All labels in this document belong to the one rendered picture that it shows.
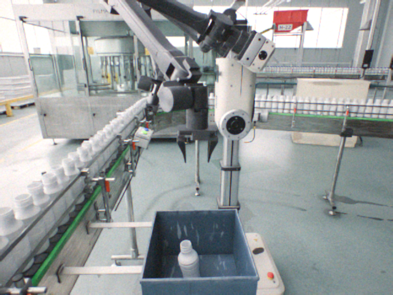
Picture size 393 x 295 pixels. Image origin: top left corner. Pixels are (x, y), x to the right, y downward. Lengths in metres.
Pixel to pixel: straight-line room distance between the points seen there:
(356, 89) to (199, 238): 4.37
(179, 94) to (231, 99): 0.63
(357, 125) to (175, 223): 2.12
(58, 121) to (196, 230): 4.27
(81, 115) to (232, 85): 3.91
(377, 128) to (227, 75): 1.90
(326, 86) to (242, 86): 3.80
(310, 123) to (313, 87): 2.30
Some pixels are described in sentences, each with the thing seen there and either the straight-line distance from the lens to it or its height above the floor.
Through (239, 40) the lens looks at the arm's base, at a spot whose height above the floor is 1.56.
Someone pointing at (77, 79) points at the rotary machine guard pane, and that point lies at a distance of 4.73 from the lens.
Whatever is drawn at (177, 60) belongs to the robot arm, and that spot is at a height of 1.48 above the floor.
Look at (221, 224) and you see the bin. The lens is 0.98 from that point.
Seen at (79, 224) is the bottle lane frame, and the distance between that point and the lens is 0.91.
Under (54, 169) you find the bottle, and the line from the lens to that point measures 0.87.
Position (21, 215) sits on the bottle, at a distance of 0.74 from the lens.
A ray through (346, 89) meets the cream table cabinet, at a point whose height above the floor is 1.04.
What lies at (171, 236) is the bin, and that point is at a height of 0.83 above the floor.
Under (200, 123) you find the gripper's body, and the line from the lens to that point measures 0.61.
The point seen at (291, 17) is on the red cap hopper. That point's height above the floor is 2.62.
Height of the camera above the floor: 1.48
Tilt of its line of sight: 20 degrees down
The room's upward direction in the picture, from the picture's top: straight up
